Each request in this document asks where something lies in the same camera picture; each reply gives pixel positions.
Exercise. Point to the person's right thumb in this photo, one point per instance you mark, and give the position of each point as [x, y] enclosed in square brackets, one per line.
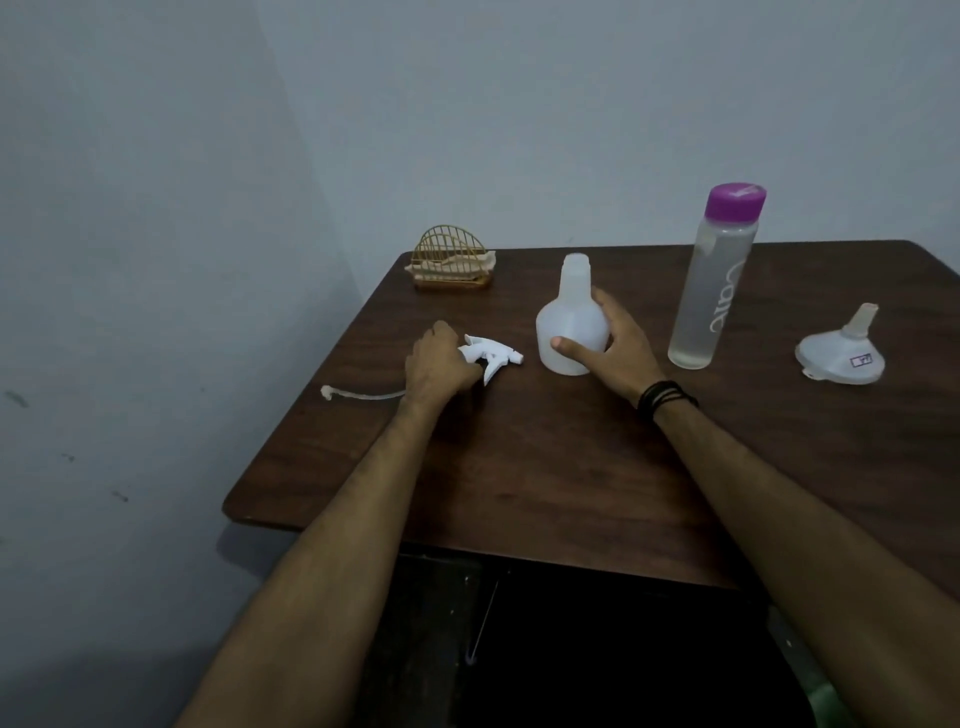
[579, 348]

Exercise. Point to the person's left hand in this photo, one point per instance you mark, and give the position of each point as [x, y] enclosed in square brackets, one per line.
[437, 364]

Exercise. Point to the beige paper napkins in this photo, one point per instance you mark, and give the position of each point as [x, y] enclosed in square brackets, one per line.
[491, 261]

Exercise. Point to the person's left forearm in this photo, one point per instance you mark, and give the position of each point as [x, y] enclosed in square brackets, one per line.
[322, 570]

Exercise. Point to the black wrist bands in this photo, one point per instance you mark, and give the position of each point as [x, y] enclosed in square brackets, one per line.
[664, 395]

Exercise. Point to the white spray trigger head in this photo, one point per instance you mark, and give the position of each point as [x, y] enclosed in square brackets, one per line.
[491, 355]

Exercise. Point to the person's right forearm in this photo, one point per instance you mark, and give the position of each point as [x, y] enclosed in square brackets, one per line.
[810, 562]

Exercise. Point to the person's right hand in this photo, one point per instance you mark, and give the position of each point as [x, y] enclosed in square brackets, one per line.
[625, 352]

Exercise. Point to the white plastic spray bottle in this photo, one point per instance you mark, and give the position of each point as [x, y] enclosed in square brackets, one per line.
[568, 330]

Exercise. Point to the clear bottle with purple cap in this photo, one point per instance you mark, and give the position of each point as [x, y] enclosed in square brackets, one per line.
[714, 285]

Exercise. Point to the person's left fingers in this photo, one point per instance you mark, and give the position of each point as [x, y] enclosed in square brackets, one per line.
[465, 360]

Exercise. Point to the white plastic funnel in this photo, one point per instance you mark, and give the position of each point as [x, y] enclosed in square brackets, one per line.
[841, 352]

